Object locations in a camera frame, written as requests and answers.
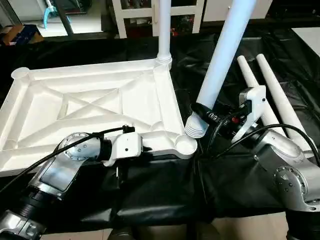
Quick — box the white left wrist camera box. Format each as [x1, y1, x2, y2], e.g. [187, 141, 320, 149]
[103, 132, 145, 168]

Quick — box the white drawer unit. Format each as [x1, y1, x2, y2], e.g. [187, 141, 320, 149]
[202, 0, 273, 22]

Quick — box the white flat board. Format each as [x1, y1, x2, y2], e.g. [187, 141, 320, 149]
[291, 26, 320, 58]

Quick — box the grey metal pole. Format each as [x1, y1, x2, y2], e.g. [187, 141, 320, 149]
[57, 0, 75, 36]

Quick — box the black mat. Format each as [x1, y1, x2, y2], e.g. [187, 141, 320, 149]
[0, 32, 320, 233]

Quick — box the white plastic table leg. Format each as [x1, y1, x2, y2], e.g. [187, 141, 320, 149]
[156, 0, 173, 70]
[255, 54, 315, 160]
[184, 0, 258, 140]
[236, 55, 287, 137]

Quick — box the dark left robot foot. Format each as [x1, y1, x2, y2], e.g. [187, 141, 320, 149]
[107, 226, 137, 240]

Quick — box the blue printed package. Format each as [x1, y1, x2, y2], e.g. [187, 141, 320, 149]
[0, 24, 45, 46]

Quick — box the white plastic table top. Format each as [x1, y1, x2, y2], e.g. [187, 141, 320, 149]
[0, 58, 199, 178]

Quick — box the white glass door cabinet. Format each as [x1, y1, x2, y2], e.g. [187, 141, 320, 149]
[111, 0, 206, 38]

